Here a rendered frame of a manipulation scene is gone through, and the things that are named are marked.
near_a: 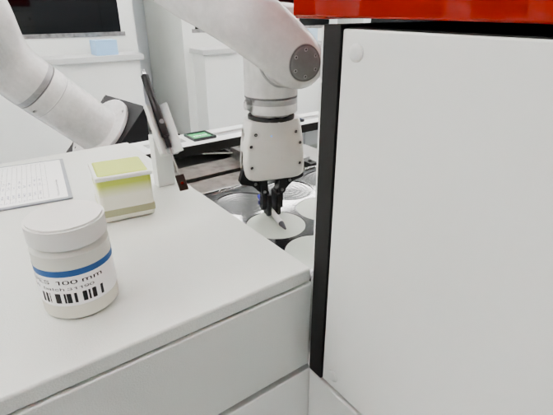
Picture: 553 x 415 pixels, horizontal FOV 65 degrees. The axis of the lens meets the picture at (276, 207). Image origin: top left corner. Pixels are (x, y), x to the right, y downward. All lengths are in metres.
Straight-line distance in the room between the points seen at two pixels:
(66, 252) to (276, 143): 0.38
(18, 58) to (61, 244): 0.72
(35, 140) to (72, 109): 2.47
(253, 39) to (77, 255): 0.32
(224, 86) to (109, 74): 0.99
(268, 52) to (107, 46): 3.08
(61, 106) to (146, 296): 0.72
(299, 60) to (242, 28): 0.08
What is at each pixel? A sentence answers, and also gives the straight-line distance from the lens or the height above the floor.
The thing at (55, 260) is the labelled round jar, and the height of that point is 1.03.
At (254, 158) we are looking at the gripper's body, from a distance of 0.69.
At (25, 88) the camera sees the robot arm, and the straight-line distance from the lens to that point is 1.09.
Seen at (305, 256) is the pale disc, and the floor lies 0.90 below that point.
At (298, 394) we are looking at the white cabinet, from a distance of 0.61.
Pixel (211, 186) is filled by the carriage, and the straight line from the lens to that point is 0.95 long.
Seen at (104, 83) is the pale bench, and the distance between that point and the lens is 3.62.
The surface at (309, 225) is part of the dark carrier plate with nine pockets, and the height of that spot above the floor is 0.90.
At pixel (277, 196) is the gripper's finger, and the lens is 0.74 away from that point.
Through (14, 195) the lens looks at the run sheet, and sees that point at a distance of 0.78.
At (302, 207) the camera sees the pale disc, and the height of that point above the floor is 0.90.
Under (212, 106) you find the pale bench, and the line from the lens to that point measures 3.99.
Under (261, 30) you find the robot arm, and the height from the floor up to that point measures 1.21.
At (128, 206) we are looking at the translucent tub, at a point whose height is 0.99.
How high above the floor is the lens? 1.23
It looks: 25 degrees down
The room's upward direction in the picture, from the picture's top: straight up
